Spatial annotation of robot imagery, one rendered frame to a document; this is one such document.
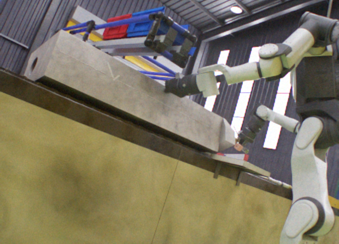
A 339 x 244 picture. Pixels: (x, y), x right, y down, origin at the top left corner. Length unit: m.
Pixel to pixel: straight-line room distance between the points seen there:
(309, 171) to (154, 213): 0.71
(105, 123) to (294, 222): 0.82
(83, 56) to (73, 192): 0.53
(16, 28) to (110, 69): 10.75
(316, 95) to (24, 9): 11.40
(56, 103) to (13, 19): 10.88
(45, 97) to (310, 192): 1.06
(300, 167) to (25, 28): 11.32
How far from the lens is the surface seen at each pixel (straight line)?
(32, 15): 12.18
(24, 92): 1.15
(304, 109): 1.41
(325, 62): 1.44
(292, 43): 1.26
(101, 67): 1.27
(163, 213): 1.53
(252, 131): 1.90
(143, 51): 1.62
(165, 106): 1.44
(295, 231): 1.27
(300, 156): 1.34
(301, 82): 1.41
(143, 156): 1.38
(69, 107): 1.20
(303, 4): 13.43
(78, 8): 12.26
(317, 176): 1.32
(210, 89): 1.24
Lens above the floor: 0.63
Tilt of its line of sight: 10 degrees up
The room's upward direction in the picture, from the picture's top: 18 degrees clockwise
